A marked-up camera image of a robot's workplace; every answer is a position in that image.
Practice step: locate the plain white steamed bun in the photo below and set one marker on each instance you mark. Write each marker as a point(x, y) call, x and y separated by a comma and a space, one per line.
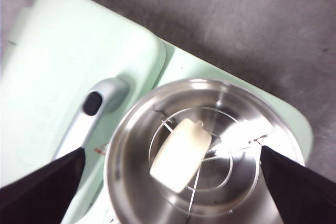
point(181, 155)

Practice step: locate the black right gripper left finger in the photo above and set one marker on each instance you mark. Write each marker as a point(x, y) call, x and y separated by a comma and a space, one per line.
point(39, 195)

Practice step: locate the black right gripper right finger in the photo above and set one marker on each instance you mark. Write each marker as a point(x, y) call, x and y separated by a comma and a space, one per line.
point(302, 190)

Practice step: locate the mint green griddle lid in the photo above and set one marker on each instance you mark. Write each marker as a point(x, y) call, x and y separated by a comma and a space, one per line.
point(65, 51)

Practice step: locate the mint green breakfast maker base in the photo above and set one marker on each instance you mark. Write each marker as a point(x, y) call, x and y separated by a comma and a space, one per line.
point(189, 69)

